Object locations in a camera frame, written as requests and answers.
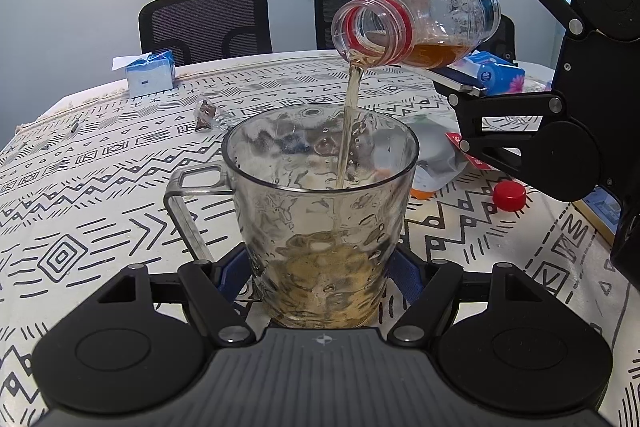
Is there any patterned white tablecloth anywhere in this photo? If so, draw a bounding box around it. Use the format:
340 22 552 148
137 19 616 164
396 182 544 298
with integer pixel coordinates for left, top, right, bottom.
0 49 640 427

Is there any blue white tissue box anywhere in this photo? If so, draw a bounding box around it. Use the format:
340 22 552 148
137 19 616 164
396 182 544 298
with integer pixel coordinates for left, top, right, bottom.
112 50 177 98

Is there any blue floral tissue pack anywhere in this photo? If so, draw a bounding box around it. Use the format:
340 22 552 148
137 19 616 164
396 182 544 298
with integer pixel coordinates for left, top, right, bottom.
452 51 527 96

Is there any small clear brown wrapper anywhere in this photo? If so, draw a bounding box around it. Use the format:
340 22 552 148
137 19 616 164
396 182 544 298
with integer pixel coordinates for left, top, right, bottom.
194 98 236 132

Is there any clear plastic tea bottle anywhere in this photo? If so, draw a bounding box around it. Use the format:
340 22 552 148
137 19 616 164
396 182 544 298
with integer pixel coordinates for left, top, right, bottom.
331 0 502 70

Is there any clear glass mug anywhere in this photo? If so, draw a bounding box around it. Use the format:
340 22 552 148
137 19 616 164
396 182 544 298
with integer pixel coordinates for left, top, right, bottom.
164 103 420 329

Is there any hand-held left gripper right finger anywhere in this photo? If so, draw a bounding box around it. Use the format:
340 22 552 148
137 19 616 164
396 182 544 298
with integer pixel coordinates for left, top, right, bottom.
387 251 547 349

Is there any white orange foil pouch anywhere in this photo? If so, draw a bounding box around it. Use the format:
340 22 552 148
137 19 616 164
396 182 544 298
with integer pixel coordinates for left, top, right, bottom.
385 112 495 200

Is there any red bottle cap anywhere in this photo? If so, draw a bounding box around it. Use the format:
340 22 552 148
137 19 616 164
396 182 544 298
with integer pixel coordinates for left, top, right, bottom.
492 181 527 212

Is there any black mesh office chair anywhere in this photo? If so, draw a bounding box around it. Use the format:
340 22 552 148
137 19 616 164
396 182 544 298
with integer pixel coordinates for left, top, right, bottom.
138 0 273 66
314 0 376 50
492 14 517 64

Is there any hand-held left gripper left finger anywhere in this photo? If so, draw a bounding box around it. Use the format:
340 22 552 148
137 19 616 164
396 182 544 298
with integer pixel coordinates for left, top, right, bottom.
97 247 257 349

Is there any blue framed box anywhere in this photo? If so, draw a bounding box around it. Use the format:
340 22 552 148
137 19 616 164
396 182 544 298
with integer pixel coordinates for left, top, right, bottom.
572 187 627 249

